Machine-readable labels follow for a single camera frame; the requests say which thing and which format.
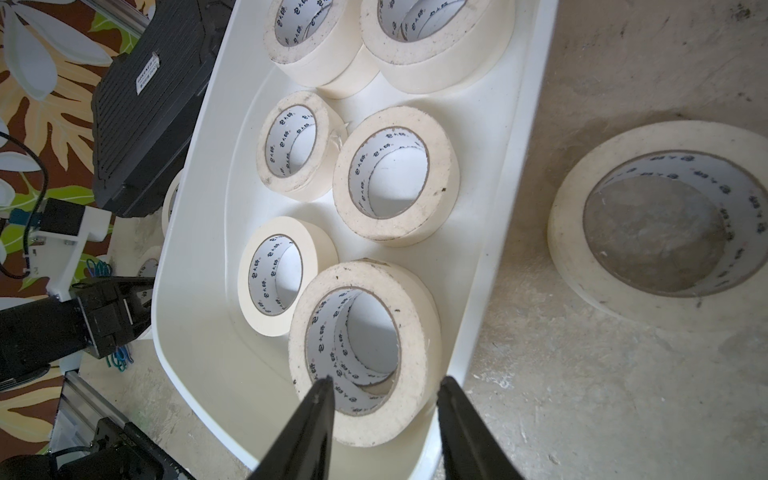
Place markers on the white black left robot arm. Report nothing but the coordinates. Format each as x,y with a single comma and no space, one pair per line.
36,334

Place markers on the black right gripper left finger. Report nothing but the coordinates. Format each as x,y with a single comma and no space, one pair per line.
303,448

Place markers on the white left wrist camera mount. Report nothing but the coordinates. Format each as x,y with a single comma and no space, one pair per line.
59,240

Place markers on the cream tape roll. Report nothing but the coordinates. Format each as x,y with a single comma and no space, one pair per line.
425,47
299,145
372,328
280,259
169,201
397,177
319,45
667,224

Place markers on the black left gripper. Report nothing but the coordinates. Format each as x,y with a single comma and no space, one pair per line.
116,311

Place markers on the black plastic tool case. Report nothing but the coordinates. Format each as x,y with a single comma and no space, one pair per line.
146,106

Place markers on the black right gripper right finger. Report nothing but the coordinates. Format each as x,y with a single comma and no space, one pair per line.
469,449

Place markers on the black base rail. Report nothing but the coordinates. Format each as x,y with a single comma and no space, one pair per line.
116,452

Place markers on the white plastic storage box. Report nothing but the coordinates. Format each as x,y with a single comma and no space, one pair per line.
236,380

